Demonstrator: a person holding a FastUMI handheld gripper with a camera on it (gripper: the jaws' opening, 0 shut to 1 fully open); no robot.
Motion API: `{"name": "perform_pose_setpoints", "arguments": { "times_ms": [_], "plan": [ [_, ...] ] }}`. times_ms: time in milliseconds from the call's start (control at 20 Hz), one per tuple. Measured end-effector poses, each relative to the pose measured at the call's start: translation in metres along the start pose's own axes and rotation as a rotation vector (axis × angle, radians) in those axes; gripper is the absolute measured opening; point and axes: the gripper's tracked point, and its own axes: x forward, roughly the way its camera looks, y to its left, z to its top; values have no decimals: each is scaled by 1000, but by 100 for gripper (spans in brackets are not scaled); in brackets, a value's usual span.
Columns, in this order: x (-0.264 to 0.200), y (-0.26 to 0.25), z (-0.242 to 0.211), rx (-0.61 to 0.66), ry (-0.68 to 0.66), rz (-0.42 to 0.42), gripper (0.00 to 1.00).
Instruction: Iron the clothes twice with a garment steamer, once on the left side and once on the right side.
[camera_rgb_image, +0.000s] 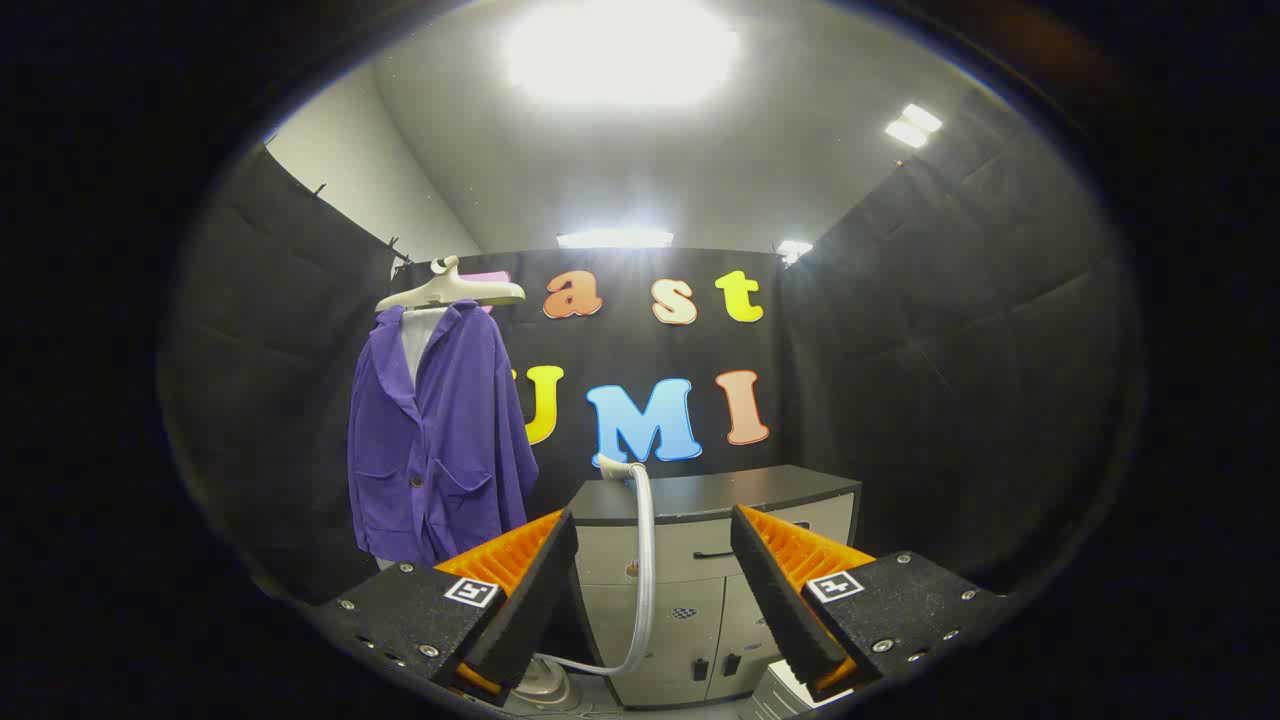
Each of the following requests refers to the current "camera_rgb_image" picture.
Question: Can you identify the double ceiling light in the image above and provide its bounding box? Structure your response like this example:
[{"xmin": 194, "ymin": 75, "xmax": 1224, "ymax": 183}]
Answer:
[{"xmin": 884, "ymin": 102, "xmax": 944, "ymax": 150}]

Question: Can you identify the grey cabinet with dark top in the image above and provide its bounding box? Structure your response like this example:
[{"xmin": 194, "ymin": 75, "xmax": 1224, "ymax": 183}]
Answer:
[{"xmin": 566, "ymin": 465, "xmax": 863, "ymax": 709}]

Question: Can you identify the white flat board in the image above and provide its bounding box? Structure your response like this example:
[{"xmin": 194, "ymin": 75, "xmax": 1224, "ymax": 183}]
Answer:
[{"xmin": 750, "ymin": 660, "xmax": 851, "ymax": 717}]

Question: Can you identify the steamer base unit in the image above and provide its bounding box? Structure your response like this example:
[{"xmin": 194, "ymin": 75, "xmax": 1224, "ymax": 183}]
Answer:
[{"xmin": 508, "ymin": 660, "xmax": 576, "ymax": 713}]

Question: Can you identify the large ceiling light panel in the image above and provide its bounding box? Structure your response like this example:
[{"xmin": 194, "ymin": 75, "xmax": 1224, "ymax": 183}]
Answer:
[{"xmin": 503, "ymin": 0, "xmax": 741, "ymax": 109}]

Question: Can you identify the purple jacket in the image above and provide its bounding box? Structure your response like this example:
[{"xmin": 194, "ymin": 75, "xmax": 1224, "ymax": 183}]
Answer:
[{"xmin": 347, "ymin": 300, "xmax": 541, "ymax": 568}]

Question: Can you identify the long ceiling light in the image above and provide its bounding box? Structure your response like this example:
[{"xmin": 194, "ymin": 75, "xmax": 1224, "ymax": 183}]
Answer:
[{"xmin": 556, "ymin": 229, "xmax": 675, "ymax": 249}]

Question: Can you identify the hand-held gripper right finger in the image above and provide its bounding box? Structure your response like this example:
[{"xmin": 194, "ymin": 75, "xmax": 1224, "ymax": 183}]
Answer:
[{"xmin": 730, "ymin": 504, "xmax": 1013, "ymax": 703}]

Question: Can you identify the white clothes hanger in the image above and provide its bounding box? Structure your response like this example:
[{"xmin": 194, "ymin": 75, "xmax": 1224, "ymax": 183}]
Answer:
[{"xmin": 375, "ymin": 255, "xmax": 527, "ymax": 313}]

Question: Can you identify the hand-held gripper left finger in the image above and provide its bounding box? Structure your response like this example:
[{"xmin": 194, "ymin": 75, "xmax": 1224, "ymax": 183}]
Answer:
[{"xmin": 305, "ymin": 507, "xmax": 581, "ymax": 709}]

